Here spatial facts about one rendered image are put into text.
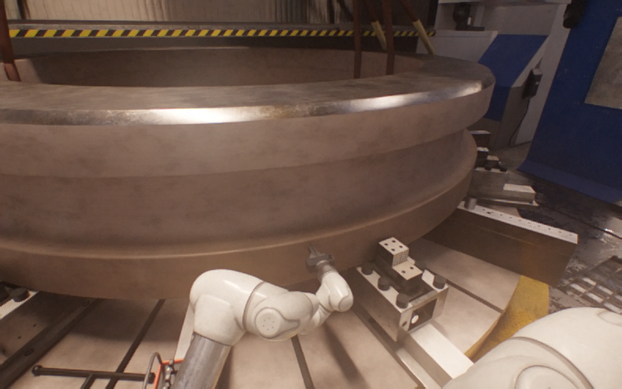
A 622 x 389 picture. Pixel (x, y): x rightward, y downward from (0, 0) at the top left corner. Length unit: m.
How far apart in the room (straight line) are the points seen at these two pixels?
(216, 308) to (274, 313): 0.17
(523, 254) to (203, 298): 2.30
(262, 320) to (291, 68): 5.10
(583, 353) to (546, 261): 2.23
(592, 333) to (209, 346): 0.74
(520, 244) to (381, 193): 1.20
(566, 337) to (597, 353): 0.03
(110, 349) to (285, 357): 0.98
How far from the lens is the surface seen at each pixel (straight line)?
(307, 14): 4.87
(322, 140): 1.38
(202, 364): 0.90
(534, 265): 2.77
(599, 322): 0.59
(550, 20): 6.89
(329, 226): 1.67
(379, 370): 1.92
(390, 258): 1.78
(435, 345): 1.90
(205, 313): 0.89
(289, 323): 0.81
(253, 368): 1.91
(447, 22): 5.17
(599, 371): 0.53
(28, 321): 2.24
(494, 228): 2.67
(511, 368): 0.44
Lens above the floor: 1.89
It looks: 28 degrees down
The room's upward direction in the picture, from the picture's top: 1 degrees clockwise
